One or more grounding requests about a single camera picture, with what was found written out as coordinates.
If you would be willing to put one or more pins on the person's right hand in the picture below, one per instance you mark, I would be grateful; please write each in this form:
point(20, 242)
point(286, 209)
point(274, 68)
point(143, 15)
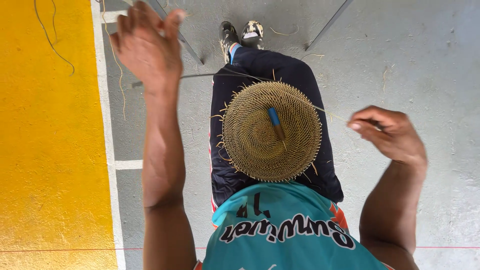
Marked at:
point(397, 138)

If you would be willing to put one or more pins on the person's left hand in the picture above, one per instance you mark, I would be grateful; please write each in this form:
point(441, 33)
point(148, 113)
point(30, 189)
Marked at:
point(150, 52)

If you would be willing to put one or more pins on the thin straw weaving strand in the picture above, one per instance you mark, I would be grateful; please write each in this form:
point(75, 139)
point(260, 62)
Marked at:
point(210, 74)

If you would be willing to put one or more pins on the long loose straw strand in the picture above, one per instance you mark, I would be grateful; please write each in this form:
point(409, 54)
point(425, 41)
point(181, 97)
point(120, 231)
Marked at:
point(119, 69)

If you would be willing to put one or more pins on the grey metal furniture leg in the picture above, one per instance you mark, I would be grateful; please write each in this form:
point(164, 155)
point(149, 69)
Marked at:
point(187, 45)
point(328, 25)

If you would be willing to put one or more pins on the black patterned left shoe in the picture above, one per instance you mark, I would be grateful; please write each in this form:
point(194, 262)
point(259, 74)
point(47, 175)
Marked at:
point(227, 37)

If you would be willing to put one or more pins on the black patterned shoe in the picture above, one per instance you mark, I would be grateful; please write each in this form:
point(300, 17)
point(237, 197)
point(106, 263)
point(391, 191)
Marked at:
point(252, 34)
point(227, 37)

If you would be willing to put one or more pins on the blue striped sock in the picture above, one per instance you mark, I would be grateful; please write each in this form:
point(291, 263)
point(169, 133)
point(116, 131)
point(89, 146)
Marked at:
point(234, 50)

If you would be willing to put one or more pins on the black patterned right shoe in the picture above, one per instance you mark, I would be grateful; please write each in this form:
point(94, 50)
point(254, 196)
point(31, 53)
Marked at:
point(252, 34)

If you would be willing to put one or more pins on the short curved straw piece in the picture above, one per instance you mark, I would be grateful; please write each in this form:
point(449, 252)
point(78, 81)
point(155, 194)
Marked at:
point(283, 34)

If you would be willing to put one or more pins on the round woven straw basket base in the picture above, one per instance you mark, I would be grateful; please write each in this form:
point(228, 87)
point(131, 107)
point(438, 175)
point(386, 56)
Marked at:
point(258, 150)

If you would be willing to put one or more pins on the teal printed jersey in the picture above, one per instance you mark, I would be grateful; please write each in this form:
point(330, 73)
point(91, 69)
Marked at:
point(285, 243)

